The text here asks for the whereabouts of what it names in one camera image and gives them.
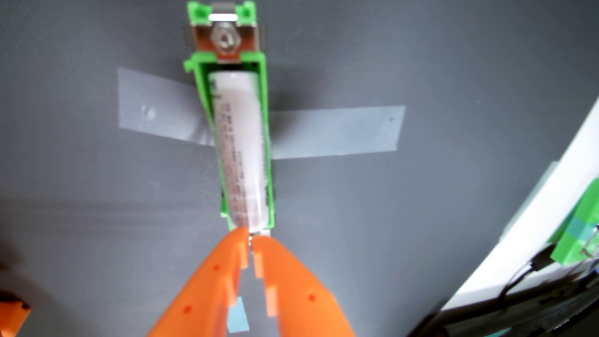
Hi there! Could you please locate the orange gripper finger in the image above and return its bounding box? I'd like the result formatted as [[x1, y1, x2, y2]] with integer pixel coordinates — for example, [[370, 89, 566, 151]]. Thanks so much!
[[147, 227, 250, 337], [252, 235, 356, 337]]

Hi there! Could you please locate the white cylindrical battery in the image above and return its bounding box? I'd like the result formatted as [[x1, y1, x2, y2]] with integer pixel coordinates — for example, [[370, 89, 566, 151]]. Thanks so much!
[[208, 70, 270, 233]]

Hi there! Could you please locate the orange robot arm base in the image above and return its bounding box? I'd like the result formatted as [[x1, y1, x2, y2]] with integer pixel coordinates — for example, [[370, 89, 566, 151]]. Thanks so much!
[[0, 290, 31, 337]]

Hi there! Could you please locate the green battery holder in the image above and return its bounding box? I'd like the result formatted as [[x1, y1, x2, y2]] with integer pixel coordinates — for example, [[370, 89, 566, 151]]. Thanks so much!
[[183, 0, 276, 235]]

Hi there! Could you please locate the light blue tape piece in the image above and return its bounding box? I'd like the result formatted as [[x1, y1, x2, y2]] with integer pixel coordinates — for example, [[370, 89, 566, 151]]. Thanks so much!
[[227, 296, 250, 334]]

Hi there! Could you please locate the dark grey table mat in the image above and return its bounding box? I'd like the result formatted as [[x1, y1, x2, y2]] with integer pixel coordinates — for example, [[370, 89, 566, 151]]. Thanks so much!
[[0, 0, 599, 337]]

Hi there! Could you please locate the grey tape strip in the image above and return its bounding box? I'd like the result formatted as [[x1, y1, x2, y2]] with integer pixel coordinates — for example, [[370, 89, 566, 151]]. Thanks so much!
[[117, 67, 406, 160]]

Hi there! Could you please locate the black Dell laptop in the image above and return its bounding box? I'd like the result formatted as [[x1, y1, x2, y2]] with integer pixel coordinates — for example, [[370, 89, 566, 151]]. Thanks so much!
[[407, 271, 599, 337]]

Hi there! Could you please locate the green printed block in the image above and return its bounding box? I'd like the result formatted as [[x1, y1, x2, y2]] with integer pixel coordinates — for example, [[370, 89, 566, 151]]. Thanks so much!
[[550, 178, 599, 266]]

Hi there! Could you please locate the black plug cable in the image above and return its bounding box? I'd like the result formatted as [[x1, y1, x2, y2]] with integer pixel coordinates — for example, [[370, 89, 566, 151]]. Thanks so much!
[[498, 253, 555, 305]]

